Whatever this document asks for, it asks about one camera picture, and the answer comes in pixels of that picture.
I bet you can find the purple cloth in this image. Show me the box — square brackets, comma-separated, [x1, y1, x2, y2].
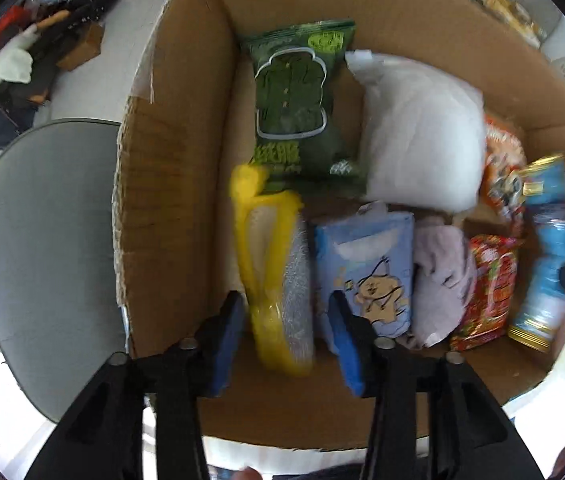
[396, 216, 478, 350]

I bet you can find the yellow plastic bag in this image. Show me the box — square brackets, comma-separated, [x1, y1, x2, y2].
[481, 0, 529, 32]

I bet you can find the green snack packet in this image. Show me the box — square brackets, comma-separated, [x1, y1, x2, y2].
[240, 19, 369, 194]

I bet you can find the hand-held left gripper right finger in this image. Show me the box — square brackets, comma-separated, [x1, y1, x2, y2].
[329, 291, 545, 480]

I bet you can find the blue cartoon tissue pack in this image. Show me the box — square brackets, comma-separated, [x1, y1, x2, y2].
[312, 202, 416, 357]

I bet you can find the orange snack packet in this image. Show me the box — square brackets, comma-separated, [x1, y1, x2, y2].
[479, 114, 529, 227]

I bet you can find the light blue white packet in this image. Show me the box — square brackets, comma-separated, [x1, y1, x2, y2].
[508, 207, 565, 354]

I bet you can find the clutter of tools and cables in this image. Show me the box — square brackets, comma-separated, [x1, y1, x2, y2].
[0, 0, 129, 149]

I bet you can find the blue gold-edged packet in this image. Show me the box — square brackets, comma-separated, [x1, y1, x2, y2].
[517, 154, 565, 211]

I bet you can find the small brown cardboard box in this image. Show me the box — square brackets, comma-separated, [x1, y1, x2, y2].
[57, 25, 106, 71]

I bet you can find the white stuffed plastic bag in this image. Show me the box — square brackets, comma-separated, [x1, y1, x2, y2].
[345, 49, 487, 211]

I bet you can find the yellow packed scrub sponge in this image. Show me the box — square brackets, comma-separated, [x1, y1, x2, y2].
[228, 164, 316, 377]

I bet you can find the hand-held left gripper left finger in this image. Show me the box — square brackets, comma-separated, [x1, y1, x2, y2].
[22, 290, 247, 480]

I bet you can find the red snack packet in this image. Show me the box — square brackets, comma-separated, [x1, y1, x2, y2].
[449, 234, 523, 352]

